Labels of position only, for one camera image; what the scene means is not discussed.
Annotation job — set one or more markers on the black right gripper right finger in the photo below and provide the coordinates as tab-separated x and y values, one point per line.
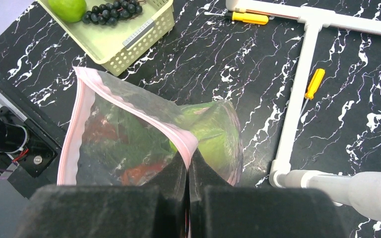
219	210

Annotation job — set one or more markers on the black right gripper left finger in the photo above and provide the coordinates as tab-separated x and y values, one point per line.
156	209

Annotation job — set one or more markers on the pale green cabbage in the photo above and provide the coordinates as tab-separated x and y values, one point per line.
217	128

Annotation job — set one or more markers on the clear zip top bag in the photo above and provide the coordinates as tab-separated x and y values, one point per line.
153	109

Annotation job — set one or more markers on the red apple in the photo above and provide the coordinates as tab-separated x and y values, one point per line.
98	129

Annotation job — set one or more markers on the dark grape bunch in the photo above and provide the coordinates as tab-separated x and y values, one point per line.
110	13

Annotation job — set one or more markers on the green apple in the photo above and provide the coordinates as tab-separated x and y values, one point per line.
70	11

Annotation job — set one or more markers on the green leafy vegetable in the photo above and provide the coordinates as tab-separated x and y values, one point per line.
103	163

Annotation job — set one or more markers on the white faucet pipe stand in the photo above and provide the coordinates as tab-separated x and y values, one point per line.
361	191

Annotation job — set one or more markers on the pale green plastic basket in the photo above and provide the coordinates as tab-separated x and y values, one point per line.
117	47

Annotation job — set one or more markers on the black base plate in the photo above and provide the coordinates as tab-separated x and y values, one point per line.
30	143

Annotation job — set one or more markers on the yellow handled screwdriver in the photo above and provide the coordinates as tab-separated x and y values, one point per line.
243	17

